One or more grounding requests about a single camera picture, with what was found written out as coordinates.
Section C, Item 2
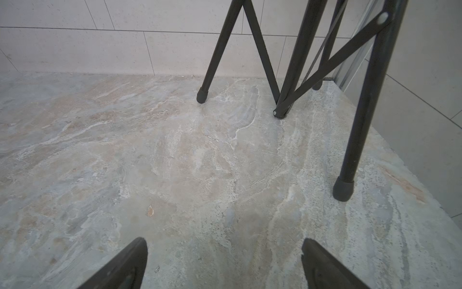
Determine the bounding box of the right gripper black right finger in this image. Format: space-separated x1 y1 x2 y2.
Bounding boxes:
302 238 369 289

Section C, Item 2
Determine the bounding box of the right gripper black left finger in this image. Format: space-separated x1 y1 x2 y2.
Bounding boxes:
78 237 148 289

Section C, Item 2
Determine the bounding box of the black music stand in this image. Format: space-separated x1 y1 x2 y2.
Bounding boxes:
196 1 408 202

